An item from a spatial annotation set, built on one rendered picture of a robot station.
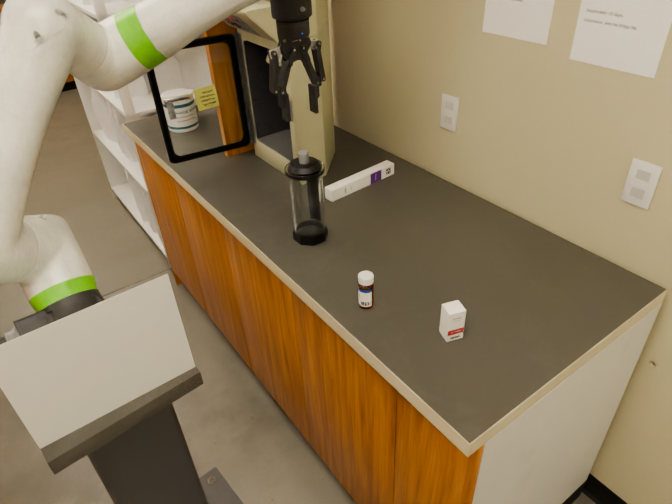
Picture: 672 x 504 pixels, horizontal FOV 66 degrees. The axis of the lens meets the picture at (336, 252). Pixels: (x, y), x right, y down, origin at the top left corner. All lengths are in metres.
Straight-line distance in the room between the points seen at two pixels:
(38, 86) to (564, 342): 1.14
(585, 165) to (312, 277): 0.77
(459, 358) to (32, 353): 0.82
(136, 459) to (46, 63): 0.86
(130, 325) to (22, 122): 0.40
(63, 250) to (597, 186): 1.28
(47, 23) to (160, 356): 0.63
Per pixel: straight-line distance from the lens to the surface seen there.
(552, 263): 1.49
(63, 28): 1.04
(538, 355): 1.22
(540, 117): 1.56
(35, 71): 1.04
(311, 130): 1.76
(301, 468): 2.12
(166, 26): 1.12
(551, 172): 1.59
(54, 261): 1.17
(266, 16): 1.59
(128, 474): 1.39
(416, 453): 1.32
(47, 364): 1.07
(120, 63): 1.15
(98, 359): 1.09
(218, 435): 2.26
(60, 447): 1.18
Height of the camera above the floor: 1.79
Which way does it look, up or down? 36 degrees down
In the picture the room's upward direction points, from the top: 3 degrees counter-clockwise
